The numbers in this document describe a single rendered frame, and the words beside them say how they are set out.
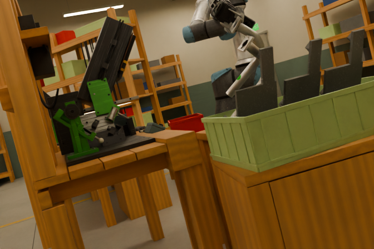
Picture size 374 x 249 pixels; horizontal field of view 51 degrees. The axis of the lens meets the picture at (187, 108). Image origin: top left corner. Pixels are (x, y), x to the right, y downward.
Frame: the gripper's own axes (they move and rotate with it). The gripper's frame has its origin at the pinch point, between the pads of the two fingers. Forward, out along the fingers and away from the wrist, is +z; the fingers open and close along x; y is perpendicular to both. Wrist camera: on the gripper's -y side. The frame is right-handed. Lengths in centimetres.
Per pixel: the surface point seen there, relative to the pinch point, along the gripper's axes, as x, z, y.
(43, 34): -57, -57, 58
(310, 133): -12.6, 30.5, -27.4
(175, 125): -80, -75, -29
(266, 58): -2.3, 13.8, -8.5
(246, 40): -1.5, 8.7, -1.6
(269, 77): -7.1, 14.6, -13.0
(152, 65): -333, -894, -188
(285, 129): -15.2, 31.0, -19.1
